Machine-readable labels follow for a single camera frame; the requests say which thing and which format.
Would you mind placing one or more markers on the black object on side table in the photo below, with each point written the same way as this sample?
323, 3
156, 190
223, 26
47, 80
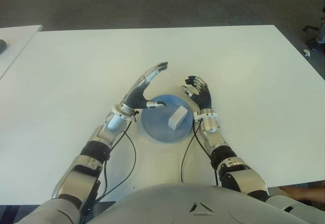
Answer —
2, 45

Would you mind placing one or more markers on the small white floor object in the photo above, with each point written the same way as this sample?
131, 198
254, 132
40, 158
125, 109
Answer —
306, 52

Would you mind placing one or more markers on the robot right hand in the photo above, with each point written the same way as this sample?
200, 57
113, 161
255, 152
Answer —
204, 98

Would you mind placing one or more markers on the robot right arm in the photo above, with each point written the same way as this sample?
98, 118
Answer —
243, 180

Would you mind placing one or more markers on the blue plate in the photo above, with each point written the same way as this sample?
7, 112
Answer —
157, 130

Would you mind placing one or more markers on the white side table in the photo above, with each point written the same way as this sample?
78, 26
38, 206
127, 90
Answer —
15, 53

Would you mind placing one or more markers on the white charger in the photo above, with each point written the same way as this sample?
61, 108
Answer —
177, 117

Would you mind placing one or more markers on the grey robot torso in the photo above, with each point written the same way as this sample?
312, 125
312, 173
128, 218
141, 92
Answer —
177, 203

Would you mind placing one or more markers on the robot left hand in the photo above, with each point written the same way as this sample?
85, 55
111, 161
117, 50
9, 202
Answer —
135, 98

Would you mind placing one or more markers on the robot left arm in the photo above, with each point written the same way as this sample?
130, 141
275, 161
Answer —
76, 180

